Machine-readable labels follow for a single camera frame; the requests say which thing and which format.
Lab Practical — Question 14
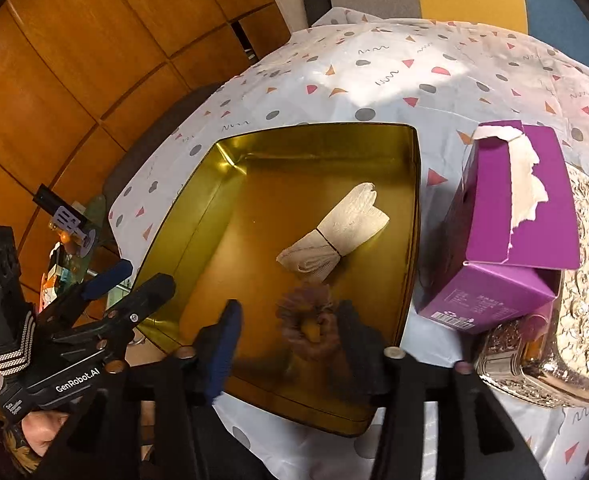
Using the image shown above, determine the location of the person's left hand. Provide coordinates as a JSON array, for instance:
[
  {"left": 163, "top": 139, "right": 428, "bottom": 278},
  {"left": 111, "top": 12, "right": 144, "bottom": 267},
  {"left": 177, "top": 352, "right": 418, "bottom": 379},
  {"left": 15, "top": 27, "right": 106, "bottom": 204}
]
[{"left": 21, "top": 411, "right": 69, "bottom": 456}]

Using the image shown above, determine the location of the beige towel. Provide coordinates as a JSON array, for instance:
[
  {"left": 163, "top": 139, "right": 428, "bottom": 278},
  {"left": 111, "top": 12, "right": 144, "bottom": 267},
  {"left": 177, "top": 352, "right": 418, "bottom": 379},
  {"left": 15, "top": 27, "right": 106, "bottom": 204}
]
[{"left": 276, "top": 182, "right": 389, "bottom": 284}]

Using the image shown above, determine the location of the gold metal tray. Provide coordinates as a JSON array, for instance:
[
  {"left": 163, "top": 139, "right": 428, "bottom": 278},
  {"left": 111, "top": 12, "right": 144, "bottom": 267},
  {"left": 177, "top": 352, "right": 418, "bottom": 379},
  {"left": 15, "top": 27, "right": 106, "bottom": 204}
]
[{"left": 139, "top": 122, "right": 421, "bottom": 437}]

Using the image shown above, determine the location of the brown satin scrunchie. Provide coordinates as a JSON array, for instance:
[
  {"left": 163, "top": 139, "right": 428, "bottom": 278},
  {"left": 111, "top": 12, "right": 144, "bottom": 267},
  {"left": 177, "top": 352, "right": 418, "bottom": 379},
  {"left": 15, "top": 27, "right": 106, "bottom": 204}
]
[{"left": 276, "top": 285, "right": 340, "bottom": 362}]

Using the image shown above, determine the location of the ornate gold tissue box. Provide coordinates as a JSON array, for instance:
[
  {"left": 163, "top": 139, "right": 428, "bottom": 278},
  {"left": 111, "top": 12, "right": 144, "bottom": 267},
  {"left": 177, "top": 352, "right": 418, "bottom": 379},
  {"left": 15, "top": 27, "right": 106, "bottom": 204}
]
[{"left": 476, "top": 165, "right": 589, "bottom": 408}]

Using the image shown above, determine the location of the purple cardboard box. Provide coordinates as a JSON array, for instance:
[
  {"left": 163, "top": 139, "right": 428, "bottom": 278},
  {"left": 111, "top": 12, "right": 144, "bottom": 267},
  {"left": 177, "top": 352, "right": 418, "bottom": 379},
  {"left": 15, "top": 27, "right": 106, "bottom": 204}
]
[{"left": 418, "top": 120, "right": 580, "bottom": 334}]

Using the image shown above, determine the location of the patterned white tablecloth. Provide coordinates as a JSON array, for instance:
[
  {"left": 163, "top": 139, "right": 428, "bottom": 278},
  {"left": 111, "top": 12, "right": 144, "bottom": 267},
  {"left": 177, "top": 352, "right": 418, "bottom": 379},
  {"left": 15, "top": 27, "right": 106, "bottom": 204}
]
[{"left": 109, "top": 8, "right": 589, "bottom": 479}]

